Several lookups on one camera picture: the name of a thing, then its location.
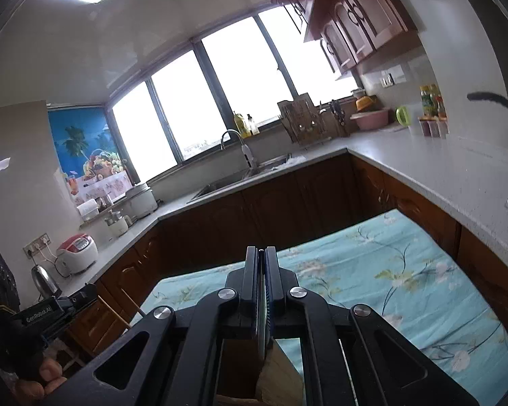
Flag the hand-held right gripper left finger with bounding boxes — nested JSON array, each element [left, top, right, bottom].
[[42, 246, 263, 406]]

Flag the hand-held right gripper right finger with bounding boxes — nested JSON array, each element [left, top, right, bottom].
[[264, 246, 480, 406]]

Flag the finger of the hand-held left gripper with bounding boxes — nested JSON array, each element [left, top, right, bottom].
[[58, 283, 99, 320]]

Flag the wooden utensil holder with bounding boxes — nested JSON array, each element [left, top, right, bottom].
[[215, 338, 306, 406]]

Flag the person's left hand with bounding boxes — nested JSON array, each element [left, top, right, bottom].
[[15, 357, 68, 406]]

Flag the steel electric kettle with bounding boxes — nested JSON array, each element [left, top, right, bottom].
[[31, 264, 62, 299]]

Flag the red and white rice cooker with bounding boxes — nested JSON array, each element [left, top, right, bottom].
[[55, 233, 99, 275]]

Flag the white box on windowsill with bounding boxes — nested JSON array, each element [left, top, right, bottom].
[[76, 200, 100, 222]]

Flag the floral teal tablecloth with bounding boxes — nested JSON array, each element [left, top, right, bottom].
[[129, 209, 508, 406]]

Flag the steel sink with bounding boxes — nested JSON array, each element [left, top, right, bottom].
[[187, 154, 293, 204]]

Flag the large white rice cooker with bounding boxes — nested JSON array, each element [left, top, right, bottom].
[[125, 183, 158, 219]]

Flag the white cloth by sink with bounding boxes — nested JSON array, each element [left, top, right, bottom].
[[271, 156, 306, 171]]

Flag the chrome faucet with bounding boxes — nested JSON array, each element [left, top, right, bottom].
[[220, 130, 257, 171]]

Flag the fruit print window blind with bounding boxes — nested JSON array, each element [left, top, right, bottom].
[[47, 108, 135, 206]]

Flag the wooden cutting board rack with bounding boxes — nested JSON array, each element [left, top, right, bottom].
[[277, 93, 332, 146]]

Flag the knife block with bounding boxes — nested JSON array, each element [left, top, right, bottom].
[[328, 99, 351, 138]]

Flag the pink basin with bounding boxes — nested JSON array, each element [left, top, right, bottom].
[[350, 109, 390, 131]]

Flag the kitchen window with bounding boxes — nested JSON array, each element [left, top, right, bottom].
[[106, 6, 360, 182]]

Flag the yellow seasoning bottle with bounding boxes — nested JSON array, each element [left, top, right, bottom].
[[429, 85, 442, 117]]

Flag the brown upper cabinets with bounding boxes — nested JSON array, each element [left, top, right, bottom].
[[266, 0, 420, 81]]

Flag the appliance power cord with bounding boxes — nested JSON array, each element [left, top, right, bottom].
[[46, 243, 70, 280]]

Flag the wall socket strip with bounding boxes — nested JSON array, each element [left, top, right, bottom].
[[23, 232, 52, 258]]

